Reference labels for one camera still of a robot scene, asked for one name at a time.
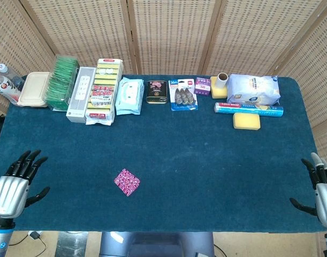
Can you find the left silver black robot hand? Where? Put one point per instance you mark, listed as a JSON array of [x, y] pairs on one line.
[[12, 192]]

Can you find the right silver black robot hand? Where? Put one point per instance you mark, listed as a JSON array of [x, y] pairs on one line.
[[325, 198]]

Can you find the pink patterned square card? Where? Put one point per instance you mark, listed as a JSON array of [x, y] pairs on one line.
[[127, 182]]

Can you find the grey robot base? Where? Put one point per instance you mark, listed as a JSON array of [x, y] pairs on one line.
[[158, 245]]

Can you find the grey metal floor plate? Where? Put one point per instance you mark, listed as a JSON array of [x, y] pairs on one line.
[[72, 245]]

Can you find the white-labelled drink bottle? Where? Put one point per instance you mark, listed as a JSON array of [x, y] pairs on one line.
[[4, 88]]

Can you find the beige lidded food container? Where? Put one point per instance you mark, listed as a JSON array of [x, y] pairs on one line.
[[33, 89]]

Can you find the yellow sponge with green base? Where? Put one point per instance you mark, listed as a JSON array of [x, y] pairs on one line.
[[246, 121]]

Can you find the white power strip box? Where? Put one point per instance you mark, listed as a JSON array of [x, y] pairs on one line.
[[80, 99]]

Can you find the clear white-capped water bottle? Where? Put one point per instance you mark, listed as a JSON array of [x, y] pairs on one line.
[[10, 75]]

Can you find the clear box green tea bags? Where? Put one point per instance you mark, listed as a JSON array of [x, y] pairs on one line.
[[60, 83]]

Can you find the blue food wrap roll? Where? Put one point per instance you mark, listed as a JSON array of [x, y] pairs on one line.
[[232, 109]]

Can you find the white tissue pack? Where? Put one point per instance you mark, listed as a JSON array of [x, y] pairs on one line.
[[254, 89]]

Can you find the yellow sponge multipack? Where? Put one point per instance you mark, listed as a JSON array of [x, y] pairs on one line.
[[103, 92]]

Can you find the yellow sponge under paper roll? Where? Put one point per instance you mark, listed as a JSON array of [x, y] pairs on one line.
[[218, 93]]

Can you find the blue felt table cover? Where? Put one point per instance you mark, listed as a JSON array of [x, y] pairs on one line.
[[179, 160]]

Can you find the light blue wet wipes pack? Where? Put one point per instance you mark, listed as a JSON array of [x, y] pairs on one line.
[[129, 96]]

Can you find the white paper roll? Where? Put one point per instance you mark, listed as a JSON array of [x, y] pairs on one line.
[[222, 81]]

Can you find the small purple box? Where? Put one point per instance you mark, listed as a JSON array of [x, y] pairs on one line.
[[202, 86]]

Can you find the blue blister pack with hooks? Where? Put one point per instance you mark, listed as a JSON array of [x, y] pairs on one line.
[[183, 96]]

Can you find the black gold meat can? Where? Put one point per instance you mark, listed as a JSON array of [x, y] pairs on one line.
[[157, 92]]

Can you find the wicker folding screen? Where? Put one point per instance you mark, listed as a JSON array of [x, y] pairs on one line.
[[174, 34]]

